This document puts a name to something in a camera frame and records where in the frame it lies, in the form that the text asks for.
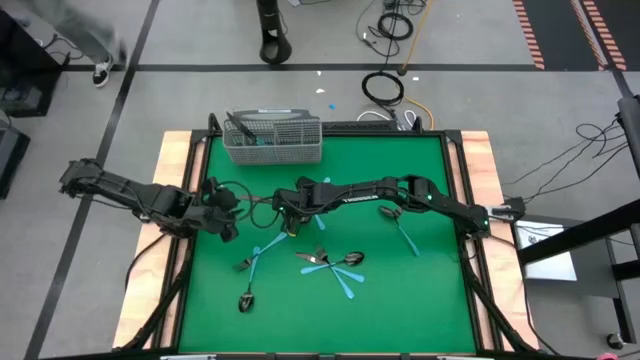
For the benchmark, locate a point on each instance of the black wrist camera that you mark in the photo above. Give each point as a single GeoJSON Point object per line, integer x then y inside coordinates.
{"type": "Point", "coordinates": [306, 184]}
{"type": "Point", "coordinates": [223, 200]}

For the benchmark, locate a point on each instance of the white box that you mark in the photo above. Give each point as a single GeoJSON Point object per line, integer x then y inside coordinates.
{"type": "Point", "coordinates": [550, 267]}

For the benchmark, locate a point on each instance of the black caster wheel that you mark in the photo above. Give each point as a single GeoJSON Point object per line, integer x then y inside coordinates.
{"type": "Point", "coordinates": [616, 341]}

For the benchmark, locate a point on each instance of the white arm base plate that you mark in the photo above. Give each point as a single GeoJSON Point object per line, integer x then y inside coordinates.
{"type": "Point", "coordinates": [500, 211]}

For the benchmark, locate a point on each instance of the black box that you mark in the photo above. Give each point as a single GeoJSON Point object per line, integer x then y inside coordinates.
{"type": "Point", "coordinates": [10, 160]}

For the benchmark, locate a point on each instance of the dark grey stereo camera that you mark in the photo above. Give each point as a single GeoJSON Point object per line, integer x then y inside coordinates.
{"type": "Point", "coordinates": [327, 357]}

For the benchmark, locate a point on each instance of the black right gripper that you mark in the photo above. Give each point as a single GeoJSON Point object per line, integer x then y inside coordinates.
{"type": "Point", "coordinates": [292, 202]}

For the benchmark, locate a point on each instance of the grey mesh cutlery basket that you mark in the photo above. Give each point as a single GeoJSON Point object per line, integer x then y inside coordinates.
{"type": "Point", "coordinates": [290, 147]}

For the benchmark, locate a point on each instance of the light wooden table board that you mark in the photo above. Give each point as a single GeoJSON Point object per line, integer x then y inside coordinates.
{"type": "Point", "coordinates": [172, 165]}

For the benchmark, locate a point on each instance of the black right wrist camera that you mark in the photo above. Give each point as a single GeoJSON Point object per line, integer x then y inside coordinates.
{"type": "Point", "coordinates": [306, 184]}

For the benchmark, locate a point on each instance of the person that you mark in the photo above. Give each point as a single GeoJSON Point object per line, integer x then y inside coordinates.
{"type": "Point", "coordinates": [102, 72]}

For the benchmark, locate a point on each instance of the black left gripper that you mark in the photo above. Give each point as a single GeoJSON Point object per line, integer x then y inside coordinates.
{"type": "Point", "coordinates": [215, 220]}

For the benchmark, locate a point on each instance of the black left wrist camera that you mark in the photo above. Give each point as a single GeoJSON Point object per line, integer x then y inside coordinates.
{"type": "Point", "coordinates": [223, 200]}

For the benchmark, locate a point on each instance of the black mat orange stripes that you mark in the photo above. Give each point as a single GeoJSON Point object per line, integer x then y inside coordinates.
{"type": "Point", "coordinates": [625, 20]}
{"type": "Point", "coordinates": [560, 30]}

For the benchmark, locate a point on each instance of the black cabinet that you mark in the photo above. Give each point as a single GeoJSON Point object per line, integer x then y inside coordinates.
{"type": "Point", "coordinates": [20, 50]}

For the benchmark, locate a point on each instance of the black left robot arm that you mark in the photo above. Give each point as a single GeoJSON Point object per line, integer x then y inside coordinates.
{"type": "Point", "coordinates": [150, 200]}

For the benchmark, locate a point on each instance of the silver aluminium profile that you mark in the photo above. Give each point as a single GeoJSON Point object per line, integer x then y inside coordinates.
{"type": "Point", "coordinates": [465, 358]}
{"type": "Point", "coordinates": [187, 357]}

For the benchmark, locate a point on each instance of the black metal table frame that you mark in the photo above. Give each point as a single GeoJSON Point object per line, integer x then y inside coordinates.
{"type": "Point", "coordinates": [425, 134]}

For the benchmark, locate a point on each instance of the black power strip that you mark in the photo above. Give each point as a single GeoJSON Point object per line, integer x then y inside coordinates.
{"type": "Point", "coordinates": [360, 126]}

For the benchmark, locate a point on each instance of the black cylindrical stand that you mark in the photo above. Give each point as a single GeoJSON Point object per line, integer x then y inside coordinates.
{"type": "Point", "coordinates": [275, 55]}

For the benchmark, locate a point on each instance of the pink object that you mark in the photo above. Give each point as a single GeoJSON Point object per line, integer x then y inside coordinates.
{"type": "Point", "coordinates": [607, 357]}

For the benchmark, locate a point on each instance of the black metal workbench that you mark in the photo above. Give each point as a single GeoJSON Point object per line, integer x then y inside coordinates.
{"type": "Point", "coordinates": [575, 234]}

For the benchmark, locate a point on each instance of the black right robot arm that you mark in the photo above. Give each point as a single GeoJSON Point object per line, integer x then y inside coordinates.
{"type": "Point", "coordinates": [360, 192]}

